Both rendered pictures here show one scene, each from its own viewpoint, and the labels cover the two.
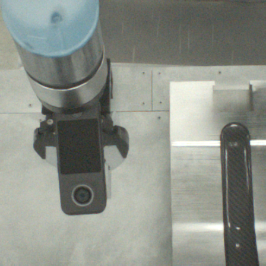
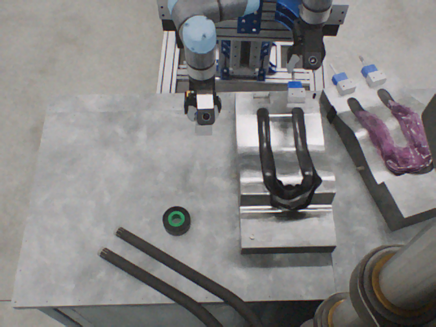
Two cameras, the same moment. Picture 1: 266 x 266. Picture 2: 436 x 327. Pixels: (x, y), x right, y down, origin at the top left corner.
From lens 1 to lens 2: 0.54 m
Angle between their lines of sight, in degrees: 6
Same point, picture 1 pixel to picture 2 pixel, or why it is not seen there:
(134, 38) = not seen: hidden behind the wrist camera
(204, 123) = (250, 108)
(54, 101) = (197, 76)
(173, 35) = not seen: hidden behind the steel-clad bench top
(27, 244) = (174, 161)
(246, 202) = (267, 138)
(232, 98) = (261, 100)
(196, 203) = (247, 138)
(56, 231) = (187, 156)
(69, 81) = (204, 66)
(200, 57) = not seen: hidden behind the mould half
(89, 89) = (210, 72)
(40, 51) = (196, 50)
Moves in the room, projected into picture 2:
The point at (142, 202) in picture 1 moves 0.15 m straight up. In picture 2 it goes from (223, 145) to (224, 118)
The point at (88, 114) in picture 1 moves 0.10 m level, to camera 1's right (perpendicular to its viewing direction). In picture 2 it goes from (208, 85) to (246, 82)
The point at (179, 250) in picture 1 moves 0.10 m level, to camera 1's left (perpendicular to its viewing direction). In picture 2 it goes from (241, 155) to (206, 159)
